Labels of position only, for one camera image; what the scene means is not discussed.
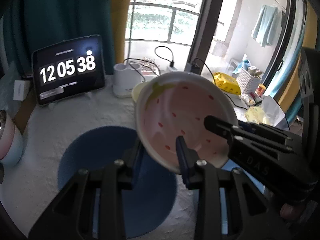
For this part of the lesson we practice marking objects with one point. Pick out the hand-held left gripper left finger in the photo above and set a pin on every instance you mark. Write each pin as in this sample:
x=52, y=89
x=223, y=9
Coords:
x=137, y=162

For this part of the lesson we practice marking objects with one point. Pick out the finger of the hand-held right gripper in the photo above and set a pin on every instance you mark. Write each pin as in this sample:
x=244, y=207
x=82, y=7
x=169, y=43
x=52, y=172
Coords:
x=270, y=129
x=220, y=126

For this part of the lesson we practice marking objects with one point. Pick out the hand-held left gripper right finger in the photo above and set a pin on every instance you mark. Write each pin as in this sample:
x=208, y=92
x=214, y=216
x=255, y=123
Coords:
x=182, y=160

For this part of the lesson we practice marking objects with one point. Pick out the blue round placemat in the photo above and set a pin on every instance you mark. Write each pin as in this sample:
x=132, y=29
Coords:
x=100, y=160

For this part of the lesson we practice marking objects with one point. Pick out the strawberry print ceramic dish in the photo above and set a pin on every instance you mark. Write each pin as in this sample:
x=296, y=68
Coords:
x=180, y=110

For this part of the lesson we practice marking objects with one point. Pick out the stacked pastel bowls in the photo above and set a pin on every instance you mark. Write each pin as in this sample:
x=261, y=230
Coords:
x=10, y=140

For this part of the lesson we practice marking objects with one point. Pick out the person's right hand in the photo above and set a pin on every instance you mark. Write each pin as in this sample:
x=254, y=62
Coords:
x=290, y=211

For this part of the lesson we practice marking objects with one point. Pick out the crumpled white paper bag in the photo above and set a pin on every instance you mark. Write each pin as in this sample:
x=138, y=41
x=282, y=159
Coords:
x=272, y=111

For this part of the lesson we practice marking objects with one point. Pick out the yellow snack bag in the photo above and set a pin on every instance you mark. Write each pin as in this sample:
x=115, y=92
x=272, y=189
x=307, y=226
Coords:
x=227, y=83

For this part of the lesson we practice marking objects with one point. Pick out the white plastic basket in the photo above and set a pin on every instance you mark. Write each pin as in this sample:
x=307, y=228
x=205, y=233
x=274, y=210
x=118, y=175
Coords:
x=250, y=82

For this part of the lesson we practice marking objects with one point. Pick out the black power adapter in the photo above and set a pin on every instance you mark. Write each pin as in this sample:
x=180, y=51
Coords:
x=192, y=68

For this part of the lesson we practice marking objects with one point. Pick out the blue plastic bag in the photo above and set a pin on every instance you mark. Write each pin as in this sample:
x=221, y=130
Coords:
x=242, y=63

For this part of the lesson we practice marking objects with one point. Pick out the cream bowl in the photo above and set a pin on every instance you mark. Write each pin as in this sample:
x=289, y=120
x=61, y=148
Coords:
x=137, y=92

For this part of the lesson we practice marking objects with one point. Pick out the white charger plug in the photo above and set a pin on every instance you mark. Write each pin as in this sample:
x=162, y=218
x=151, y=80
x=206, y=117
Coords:
x=171, y=67

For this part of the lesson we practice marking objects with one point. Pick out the white two-cup holder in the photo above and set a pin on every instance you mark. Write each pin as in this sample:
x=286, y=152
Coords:
x=125, y=80

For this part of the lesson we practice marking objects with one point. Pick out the light blue hanging towel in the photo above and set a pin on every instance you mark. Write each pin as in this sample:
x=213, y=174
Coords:
x=265, y=25

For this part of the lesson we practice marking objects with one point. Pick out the tablet with clock display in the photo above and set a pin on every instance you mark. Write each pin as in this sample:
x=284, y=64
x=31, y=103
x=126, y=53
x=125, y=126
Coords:
x=67, y=70

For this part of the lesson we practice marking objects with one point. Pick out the brown cardboard box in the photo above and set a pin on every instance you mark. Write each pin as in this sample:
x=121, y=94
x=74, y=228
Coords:
x=23, y=112

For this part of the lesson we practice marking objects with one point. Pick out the balcony railing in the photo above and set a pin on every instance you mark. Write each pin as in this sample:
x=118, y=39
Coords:
x=162, y=12

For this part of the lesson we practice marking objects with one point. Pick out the small white box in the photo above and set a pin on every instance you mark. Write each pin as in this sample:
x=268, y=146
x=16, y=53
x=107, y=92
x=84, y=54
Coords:
x=22, y=90

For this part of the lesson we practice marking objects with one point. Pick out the yellow curtain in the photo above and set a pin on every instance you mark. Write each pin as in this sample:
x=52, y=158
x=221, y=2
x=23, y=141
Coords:
x=118, y=25

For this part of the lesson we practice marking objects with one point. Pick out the teal curtain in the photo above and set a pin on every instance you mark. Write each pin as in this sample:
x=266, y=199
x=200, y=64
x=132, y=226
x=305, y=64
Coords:
x=65, y=10

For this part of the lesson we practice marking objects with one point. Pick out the dark window frame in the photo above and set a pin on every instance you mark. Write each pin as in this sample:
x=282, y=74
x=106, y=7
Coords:
x=203, y=25

